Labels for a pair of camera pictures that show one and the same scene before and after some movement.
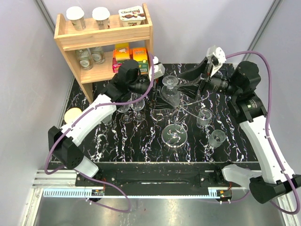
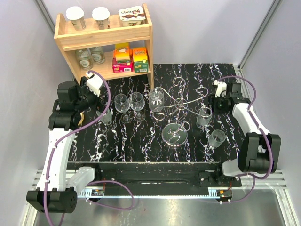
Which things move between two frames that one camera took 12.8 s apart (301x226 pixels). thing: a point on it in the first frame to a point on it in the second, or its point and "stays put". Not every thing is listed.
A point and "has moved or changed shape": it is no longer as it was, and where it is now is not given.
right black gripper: x=192 y=90 to x=212 y=100
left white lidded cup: x=75 y=14 stays put
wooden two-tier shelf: x=95 y=54 stays put
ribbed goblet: x=170 y=92 has moved or changed shape
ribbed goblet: x=216 y=138 stays put
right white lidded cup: x=101 y=14 stays put
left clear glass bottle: x=84 y=58 stays put
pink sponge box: x=121 y=53 stays put
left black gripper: x=158 y=103 to x=101 y=106
